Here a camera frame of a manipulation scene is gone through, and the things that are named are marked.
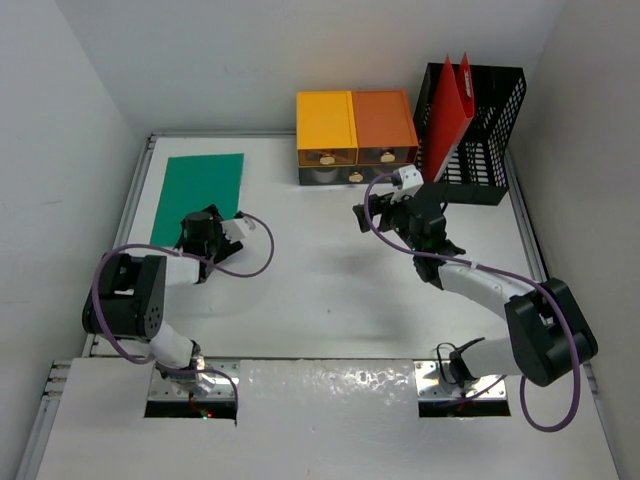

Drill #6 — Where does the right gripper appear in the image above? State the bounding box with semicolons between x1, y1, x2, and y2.
354;187;422;255

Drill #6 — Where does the green notebook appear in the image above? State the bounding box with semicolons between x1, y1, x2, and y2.
150;153;244;247

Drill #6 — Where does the orange drawer box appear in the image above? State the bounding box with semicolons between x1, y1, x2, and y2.
352;89;419;165

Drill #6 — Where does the grey bottom drawer box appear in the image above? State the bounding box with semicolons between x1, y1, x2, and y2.
298;164;404;186

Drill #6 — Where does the red folder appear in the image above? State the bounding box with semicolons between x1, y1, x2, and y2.
422;54;475;183

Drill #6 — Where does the yellow drawer box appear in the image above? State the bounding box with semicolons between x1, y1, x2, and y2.
296;91;358;168

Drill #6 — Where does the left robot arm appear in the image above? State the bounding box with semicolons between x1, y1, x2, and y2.
82;205;255;377

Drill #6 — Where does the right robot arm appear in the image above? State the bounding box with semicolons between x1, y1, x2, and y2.
353;193;598;388

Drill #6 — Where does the black mesh file organizer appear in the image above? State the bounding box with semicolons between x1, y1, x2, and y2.
421;65;527;206

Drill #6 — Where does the white foam front board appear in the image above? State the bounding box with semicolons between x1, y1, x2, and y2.
39;358;617;479

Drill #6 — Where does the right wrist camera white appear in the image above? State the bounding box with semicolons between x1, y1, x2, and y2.
391;165;424;204

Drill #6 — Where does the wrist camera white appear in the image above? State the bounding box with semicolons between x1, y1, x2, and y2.
221;214;256;243
391;165;424;204

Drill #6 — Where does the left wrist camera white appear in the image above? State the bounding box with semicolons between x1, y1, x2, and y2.
221;214;256;243

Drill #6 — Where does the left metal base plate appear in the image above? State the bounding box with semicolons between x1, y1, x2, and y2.
147;357;240;402

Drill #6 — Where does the metal base plate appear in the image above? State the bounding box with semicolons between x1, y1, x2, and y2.
414;359;507;402
147;357;240;402

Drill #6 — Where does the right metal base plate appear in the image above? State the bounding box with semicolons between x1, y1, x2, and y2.
414;359;507;402

